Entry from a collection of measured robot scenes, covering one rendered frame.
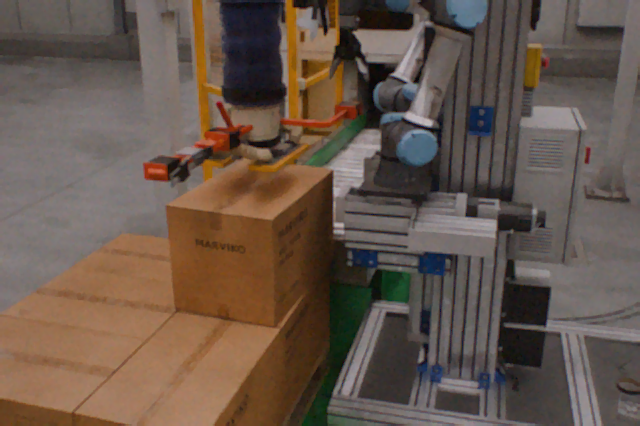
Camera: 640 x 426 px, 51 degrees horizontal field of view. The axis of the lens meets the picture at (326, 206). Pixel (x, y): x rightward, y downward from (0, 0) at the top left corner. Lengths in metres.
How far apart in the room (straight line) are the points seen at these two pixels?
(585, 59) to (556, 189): 9.19
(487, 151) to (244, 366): 1.06
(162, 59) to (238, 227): 1.74
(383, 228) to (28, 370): 1.20
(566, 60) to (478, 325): 9.10
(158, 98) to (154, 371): 2.01
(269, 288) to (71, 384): 0.67
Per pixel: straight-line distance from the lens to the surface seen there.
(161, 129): 3.89
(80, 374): 2.23
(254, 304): 2.33
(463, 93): 2.27
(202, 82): 4.30
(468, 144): 2.31
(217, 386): 2.08
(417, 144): 2.00
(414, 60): 2.77
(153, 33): 3.80
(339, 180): 3.84
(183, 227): 2.35
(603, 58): 11.48
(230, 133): 2.22
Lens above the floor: 1.73
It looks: 20 degrees down
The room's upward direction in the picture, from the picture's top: straight up
